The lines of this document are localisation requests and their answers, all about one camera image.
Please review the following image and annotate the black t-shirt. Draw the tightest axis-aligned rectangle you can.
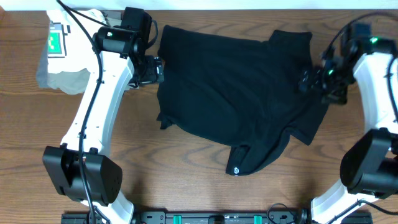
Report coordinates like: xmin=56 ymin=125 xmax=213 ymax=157
xmin=157 ymin=26 xmax=328 ymax=176

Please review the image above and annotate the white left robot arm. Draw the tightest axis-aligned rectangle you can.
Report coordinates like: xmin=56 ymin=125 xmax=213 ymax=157
xmin=42 ymin=25 xmax=163 ymax=223

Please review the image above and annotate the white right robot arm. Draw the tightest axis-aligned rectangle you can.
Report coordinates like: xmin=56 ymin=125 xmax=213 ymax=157
xmin=295 ymin=35 xmax=397 ymax=223

